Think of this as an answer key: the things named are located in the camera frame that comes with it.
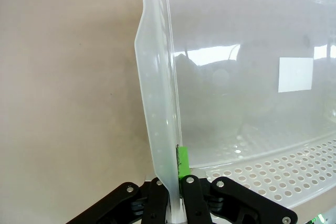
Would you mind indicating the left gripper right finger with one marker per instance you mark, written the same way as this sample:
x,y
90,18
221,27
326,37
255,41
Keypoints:
x,y
194,203

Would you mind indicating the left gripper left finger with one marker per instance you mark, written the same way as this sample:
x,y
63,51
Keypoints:
x,y
157,203

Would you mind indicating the white perforated plastic basket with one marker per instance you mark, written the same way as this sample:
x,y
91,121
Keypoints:
x,y
236,119

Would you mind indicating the white paper label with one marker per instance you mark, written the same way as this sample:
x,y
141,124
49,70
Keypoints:
x,y
296,75

